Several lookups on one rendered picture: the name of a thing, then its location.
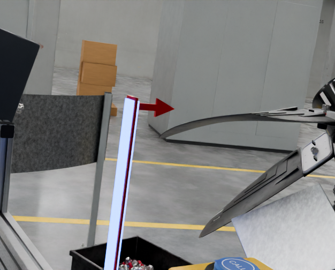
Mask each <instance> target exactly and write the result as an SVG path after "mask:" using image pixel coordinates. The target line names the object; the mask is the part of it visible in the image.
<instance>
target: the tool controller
mask: <svg viewBox="0 0 335 270"><path fill-rule="evenodd" d="M39 48H40V45H39V44H38V43H36V42H33V41H31V40H28V39H26V38H24V37H21V36H18V35H16V34H14V33H11V32H9V31H6V30H4V29H2V28H0V120H1V121H3V120H8V121H10V122H13V119H14V116H15V114H16V113H19V114H21V113H22V111H23V109H24V105H23V104H20V103H19V102H20V100H21V97H22V94H23V92H24V89H25V86H26V84H27V80H28V78H29V75H30V73H31V70H32V67H33V64H34V62H35V59H36V57H37V53H38V51H39Z"/></svg>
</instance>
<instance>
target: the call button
mask: <svg viewBox="0 0 335 270"><path fill-rule="evenodd" d="M214 261H215V264H214V270H260V269H259V268H258V267H257V266H256V265H255V264H253V263H252V262H250V261H248V260H245V259H244V258H242V257H225V258H220V259H218V260H214Z"/></svg>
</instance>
